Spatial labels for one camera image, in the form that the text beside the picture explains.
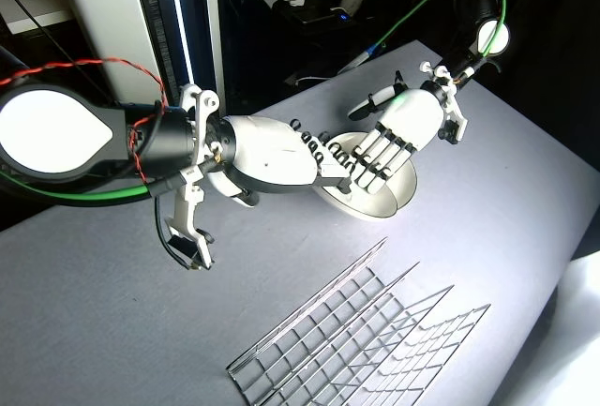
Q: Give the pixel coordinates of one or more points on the grey table cloth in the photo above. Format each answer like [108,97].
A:
[140,307]

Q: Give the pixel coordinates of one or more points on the white side table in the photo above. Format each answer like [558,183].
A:
[28,7]

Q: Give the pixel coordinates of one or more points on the black device with blue light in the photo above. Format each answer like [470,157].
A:
[323,19]

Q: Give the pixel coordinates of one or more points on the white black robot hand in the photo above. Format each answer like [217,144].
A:
[412,115]
[267,148]

